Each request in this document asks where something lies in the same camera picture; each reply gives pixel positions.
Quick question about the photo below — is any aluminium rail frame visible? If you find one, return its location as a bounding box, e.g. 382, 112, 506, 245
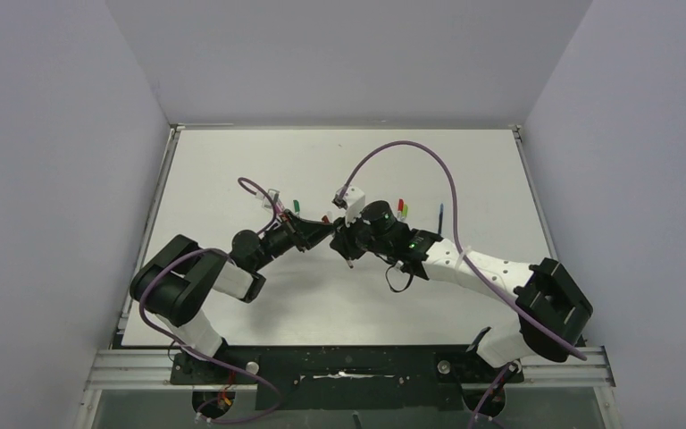
85, 348, 615, 391

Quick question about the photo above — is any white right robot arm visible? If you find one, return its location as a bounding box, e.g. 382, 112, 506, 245
330, 192, 593, 368

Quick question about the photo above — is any blue gel pen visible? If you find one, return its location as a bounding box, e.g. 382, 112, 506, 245
437, 203, 444, 236

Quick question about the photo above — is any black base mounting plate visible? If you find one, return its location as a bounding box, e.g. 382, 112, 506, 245
170, 345, 524, 416

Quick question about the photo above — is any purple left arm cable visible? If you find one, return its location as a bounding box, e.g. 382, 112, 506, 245
138, 176, 285, 426

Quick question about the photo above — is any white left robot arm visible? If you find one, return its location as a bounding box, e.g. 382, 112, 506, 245
129, 212, 335, 357

